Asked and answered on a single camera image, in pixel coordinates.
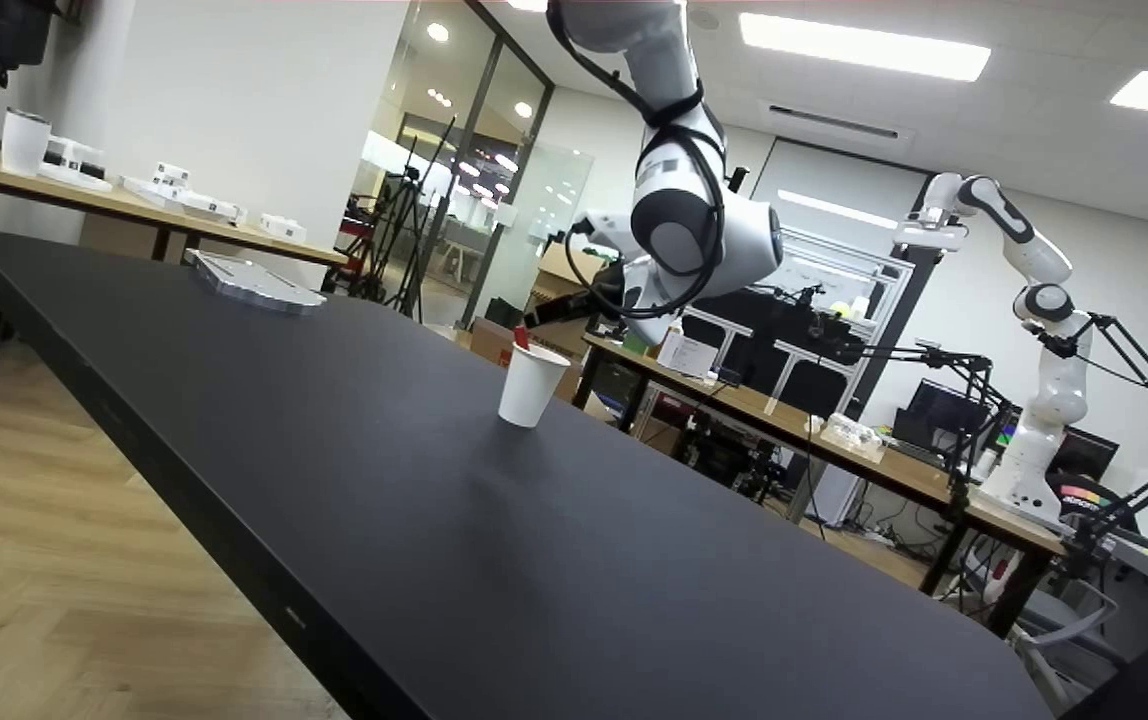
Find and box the wooden side desk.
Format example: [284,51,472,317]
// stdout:
[0,167,344,266]

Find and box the wooden desk with black legs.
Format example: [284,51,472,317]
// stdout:
[573,336,1063,634]

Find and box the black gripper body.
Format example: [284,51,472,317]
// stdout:
[524,287,624,329]

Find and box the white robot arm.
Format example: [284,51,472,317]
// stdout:
[546,0,785,340]

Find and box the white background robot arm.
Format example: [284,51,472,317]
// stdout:
[900,170,1092,529]

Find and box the white paper cup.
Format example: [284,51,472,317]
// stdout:
[498,342,573,428]

